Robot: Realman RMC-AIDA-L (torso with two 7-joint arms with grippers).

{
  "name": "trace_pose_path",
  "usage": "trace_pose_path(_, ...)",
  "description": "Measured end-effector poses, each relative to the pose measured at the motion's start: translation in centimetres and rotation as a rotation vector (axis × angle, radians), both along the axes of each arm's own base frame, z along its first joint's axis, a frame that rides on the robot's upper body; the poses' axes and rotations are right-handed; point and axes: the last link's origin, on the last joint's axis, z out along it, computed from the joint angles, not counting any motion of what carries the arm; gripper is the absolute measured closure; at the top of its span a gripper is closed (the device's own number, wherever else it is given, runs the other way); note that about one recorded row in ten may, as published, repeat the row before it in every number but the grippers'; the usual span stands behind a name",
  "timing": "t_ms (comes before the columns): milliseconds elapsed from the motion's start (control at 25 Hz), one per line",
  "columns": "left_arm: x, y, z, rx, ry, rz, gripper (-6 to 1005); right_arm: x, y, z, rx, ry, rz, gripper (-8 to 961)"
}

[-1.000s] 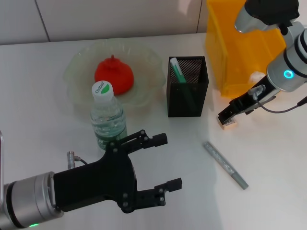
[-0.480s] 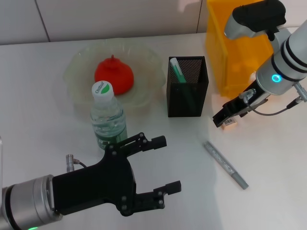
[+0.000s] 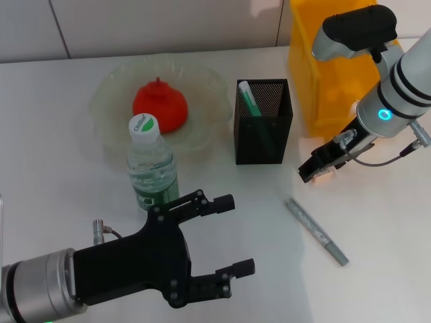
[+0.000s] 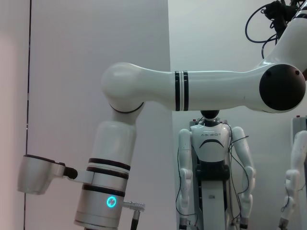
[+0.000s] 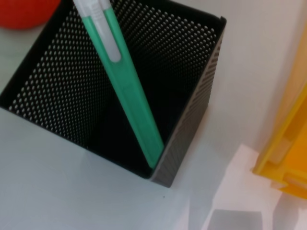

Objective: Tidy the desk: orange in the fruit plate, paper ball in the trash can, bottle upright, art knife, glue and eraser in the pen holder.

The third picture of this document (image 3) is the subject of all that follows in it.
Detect metal wrist connector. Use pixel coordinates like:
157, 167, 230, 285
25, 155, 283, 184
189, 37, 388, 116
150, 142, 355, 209
92, 218, 106, 244
408, 119, 431, 149
333, 129, 358, 149

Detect metal left wrist connector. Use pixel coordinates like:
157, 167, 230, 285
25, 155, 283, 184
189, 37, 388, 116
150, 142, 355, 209
92, 218, 106, 244

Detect yellow plastic bin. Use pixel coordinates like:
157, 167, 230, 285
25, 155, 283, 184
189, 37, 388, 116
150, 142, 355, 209
288, 0, 405, 139

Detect clear water bottle green label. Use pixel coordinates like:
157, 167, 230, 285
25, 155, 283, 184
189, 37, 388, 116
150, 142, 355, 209
127, 113, 180, 213

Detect green utility knife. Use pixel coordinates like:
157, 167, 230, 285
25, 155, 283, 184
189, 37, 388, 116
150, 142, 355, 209
238, 80, 275, 158

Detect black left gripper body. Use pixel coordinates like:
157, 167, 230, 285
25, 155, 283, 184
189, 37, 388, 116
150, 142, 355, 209
73, 205, 193, 310

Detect grey right wrist cable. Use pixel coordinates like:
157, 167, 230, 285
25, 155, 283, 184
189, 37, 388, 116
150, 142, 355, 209
346, 141, 417, 168

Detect metal right wrist connector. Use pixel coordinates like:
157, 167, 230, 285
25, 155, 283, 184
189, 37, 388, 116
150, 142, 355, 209
408, 119, 431, 149
333, 129, 358, 149

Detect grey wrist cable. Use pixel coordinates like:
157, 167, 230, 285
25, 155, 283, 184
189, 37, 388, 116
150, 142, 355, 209
103, 227, 123, 241
346, 141, 417, 168

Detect grey left wrist cable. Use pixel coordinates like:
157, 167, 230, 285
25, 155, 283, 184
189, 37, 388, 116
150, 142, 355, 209
103, 227, 123, 241

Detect orange fruit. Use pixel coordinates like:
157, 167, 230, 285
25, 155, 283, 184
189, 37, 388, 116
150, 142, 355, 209
132, 77, 189, 134

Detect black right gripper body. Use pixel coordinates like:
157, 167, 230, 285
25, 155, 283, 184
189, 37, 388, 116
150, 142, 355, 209
310, 118, 376, 171

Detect clear green glass fruit plate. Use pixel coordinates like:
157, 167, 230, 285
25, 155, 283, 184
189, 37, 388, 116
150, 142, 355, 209
88, 55, 233, 162

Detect beige eraser with barcode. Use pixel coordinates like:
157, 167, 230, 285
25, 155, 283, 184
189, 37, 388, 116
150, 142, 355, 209
312, 167, 336, 184

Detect black mesh pen holder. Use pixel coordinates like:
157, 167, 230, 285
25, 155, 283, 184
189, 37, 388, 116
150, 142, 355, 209
233, 79, 294, 166

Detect silver grey marker pen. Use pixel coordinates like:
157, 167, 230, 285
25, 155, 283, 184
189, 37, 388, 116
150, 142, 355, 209
284, 198, 350, 267

